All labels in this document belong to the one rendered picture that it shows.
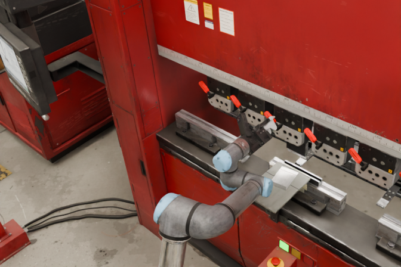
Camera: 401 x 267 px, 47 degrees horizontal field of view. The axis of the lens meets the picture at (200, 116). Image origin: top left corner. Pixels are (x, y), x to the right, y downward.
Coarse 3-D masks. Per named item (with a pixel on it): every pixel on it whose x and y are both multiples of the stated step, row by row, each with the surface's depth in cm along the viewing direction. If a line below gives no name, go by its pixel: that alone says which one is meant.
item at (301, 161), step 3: (309, 141) 228; (309, 144) 228; (309, 147) 229; (309, 150) 225; (309, 153) 223; (312, 153) 223; (306, 156) 222; (309, 156) 222; (300, 159) 220; (303, 159) 220; (306, 159) 220; (297, 162) 219; (300, 162) 219; (303, 162) 219; (300, 165) 217
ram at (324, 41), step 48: (240, 0) 185; (288, 0) 168; (336, 0) 154; (384, 0) 142; (192, 48) 222; (240, 48) 198; (288, 48) 179; (336, 48) 164; (384, 48) 150; (288, 96) 192; (336, 96) 174; (384, 96) 159
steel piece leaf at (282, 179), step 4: (280, 172) 215; (284, 172) 215; (288, 172) 214; (276, 176) 213; (280, 176) 213; (284, 176) 213; (288, 176) 212; (292, 176) 212; (272, 180) 211; (276, 180) 211; (280, 180) 211; (284, 180) 211; (288, 180) 210; (292, 180) 210; (276, 184) 207; (280, 184) 209; (284, 184) 209; (288, 184) 208; (284, 188) 206
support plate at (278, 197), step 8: (272, 168) 218; (288, 168) 217; (272, 176) 213; (296, 176) 212; (304, 176) 212; (296, 184) 208; (304, 184) 208; (272, 192) 206; (280, 192) 205; (288, 192) 205; (296, 192) 205; (256, 200) 203; (264, 200) 202; (272, 200) 202; (280, 200) 201; (288, 200) 202; (272, 208) 198; (280, 208) 199
